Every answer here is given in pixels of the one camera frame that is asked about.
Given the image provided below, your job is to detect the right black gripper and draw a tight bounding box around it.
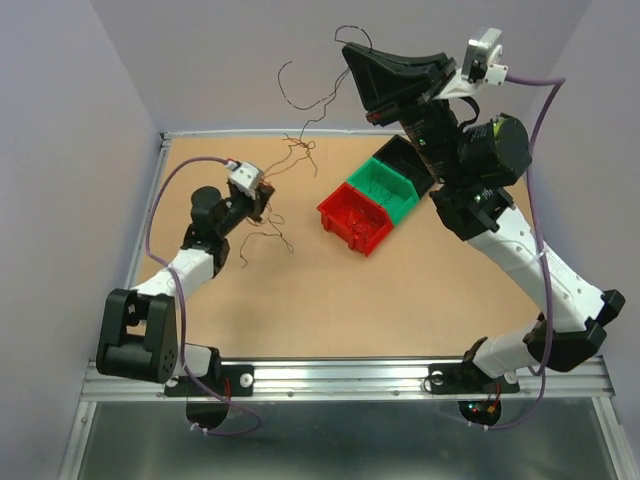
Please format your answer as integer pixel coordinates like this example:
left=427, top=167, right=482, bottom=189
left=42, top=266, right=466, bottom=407
left=347, top=40, right=467, bottom=186

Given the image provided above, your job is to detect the dark separated wire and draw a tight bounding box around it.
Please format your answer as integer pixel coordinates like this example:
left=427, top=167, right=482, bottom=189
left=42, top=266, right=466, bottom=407
left=276, top=24, right=376, bottom=179

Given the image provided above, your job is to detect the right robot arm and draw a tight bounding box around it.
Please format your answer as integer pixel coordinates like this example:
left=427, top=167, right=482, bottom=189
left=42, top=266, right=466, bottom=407
left=342, top=29, right=625, bottom=390

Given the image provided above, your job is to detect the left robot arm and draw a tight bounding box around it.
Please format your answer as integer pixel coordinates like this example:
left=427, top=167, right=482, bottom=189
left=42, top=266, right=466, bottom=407
left=96, top=182, right=275, bottom=383

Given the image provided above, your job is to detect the black plastic bin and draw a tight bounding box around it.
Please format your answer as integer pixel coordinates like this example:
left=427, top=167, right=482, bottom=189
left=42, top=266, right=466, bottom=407
left=373, top=135, right=434, bottom=199

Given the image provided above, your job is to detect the green plastic bin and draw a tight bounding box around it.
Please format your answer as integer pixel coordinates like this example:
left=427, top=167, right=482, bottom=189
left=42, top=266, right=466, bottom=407
left=347, top=157, right=419, bottom=226

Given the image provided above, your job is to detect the red plastic bin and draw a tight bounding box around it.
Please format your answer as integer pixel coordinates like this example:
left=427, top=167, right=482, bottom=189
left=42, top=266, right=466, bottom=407
left=317, top=182, right=393, bottom=257

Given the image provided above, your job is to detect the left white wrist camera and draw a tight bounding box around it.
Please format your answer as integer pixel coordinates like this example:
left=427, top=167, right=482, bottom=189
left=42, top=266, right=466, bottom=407
left=225, top=159, right=264, bottom=199

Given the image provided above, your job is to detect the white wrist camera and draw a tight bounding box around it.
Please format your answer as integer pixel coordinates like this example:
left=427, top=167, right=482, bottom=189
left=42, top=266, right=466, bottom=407
left=436, top=28, right=509, bottom=100
left=225, top=159, right=264, bottom=199

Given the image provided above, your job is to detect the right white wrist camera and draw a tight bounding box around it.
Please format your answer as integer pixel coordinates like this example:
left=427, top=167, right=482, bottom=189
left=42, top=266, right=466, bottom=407
left=436, top=28, right=509, bottom=100

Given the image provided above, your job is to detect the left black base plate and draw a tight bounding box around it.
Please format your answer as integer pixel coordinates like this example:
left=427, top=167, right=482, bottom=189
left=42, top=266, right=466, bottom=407
left=163, top=363, right=255, bottom=398

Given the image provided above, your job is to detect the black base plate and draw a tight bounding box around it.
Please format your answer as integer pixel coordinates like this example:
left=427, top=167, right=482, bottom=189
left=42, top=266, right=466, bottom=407
left=425, top=362, right=520, bottom=395
left=163, top=363, right=255, bottom=398

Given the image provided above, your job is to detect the aluminium front rail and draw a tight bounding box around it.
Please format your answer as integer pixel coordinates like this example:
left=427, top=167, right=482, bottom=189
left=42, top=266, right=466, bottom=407
left=80, top=357, right=615, bottom=403

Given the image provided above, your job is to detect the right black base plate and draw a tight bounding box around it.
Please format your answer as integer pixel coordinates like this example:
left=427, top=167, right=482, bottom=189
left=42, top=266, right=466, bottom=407
left=425, top=362, right=520, bottom=395

